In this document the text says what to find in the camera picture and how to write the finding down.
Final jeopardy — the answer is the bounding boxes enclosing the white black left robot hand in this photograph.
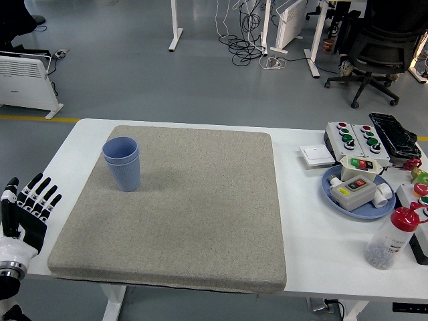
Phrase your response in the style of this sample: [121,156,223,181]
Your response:
[0,173,64,268]

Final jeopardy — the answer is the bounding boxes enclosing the blue ribbed plastic cup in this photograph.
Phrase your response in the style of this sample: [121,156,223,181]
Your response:
[102,136,139,165]
[103,155,141,193]

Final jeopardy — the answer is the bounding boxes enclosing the white table leg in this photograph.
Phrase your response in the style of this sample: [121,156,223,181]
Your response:
[346,299,370,321]
[100,284,128,321]

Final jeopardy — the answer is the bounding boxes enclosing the white panel heater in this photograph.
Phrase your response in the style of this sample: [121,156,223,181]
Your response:
[0,55,64,120]
[270,0,308,55]

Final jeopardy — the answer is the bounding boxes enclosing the grey-brown table mat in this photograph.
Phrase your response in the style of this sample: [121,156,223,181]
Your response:
[47,125,288,295]

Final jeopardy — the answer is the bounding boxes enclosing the white desk leg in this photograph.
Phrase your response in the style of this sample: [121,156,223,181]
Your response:
[168,0,184,52]
[259,0,272,56]
[304,0,328,80]

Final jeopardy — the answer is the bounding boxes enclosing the grey four-button control box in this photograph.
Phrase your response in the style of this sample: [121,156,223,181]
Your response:
[326,121,364,162]
[350,124,391,167]

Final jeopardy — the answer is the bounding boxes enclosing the blue round plate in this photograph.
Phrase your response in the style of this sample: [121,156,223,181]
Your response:
[321,164,397,221]

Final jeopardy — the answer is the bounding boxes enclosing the white pipe fitting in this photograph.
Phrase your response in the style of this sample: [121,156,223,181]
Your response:
[372,182,394,208]

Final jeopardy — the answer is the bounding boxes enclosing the seated person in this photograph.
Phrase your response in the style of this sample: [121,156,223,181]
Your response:
[334,9,367,78]

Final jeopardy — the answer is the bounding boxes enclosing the clear bottle red cap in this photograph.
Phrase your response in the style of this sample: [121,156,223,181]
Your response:
[364,202,428,271]

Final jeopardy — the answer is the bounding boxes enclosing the black plastic tray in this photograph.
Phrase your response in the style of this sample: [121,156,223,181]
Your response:
[368,112,423,158]

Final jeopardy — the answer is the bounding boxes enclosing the black table control panel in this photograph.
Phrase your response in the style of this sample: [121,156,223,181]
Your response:
[391,302,428,314]

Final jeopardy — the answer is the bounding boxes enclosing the white box red mushroom button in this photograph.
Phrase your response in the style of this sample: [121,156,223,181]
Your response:
[395,182,428,265]

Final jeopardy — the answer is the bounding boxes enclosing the black mesh office chair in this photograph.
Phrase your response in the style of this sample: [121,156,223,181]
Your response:
[324,0,428,109]

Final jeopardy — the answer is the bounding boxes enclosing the white hanging cable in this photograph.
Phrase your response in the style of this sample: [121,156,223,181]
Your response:
[213,0,241,39]

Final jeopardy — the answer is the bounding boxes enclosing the black cable tangle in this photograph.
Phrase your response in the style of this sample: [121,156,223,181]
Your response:
[219,0,268,66]

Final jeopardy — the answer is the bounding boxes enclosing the white wall switch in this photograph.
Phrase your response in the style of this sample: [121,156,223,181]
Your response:
[298,144,336,168]

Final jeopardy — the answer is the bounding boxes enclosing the grey red-black switch box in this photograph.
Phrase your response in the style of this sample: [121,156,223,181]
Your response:
[330,176,378,212]

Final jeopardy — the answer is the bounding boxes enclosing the white green-red switch box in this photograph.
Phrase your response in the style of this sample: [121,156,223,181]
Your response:
[340,154,385,183]

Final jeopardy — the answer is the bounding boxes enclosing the red handle brass valve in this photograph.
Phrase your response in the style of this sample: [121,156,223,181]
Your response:
[403,158,424,183]

